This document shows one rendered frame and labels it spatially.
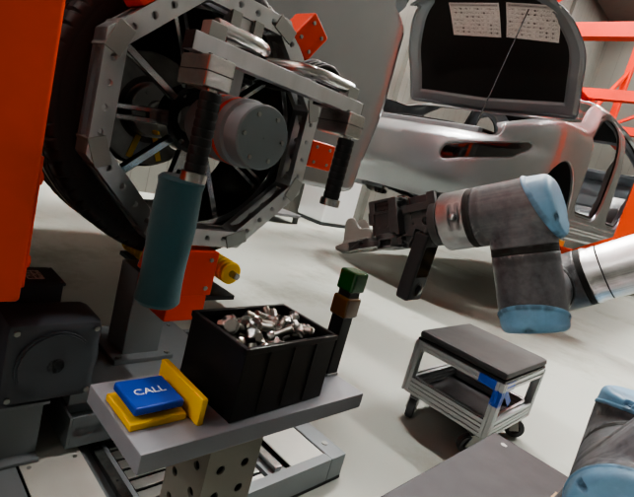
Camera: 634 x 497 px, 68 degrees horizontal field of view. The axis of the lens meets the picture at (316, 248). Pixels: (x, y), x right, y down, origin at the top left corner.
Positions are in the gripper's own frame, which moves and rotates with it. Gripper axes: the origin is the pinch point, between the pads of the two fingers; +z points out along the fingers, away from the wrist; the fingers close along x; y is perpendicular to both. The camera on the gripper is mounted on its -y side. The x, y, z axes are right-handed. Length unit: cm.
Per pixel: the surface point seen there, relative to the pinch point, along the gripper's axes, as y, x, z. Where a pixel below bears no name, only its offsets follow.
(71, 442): -35, 23, 61
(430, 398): -49, -89, 31
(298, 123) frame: 37, -22, 27
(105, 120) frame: 27.0, 28.5, 29.9
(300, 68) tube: 36.8, 1.3, 5.5
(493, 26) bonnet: 196, -310, 54
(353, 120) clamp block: 27.7, -10.1, 1.6
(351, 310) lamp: -10.9, -1.8, 0.5
